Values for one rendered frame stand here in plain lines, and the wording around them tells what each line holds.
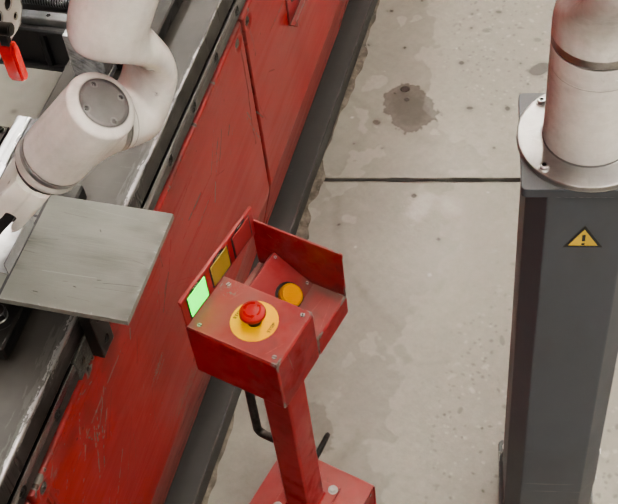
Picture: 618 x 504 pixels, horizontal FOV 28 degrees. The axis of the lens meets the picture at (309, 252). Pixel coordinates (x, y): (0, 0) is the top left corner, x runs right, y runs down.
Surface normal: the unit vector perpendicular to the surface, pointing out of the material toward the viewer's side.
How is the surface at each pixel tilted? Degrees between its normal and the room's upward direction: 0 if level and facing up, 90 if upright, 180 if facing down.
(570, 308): 90
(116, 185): 0
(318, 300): 0
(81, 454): 90
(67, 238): 0
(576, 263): 90
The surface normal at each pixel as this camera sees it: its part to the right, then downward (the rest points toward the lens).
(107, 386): 0.96, 0.15
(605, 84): 0.00, 0.79
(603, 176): -0.09, -0.61
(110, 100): 0.55, -0.37
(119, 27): 0.22, 0.75
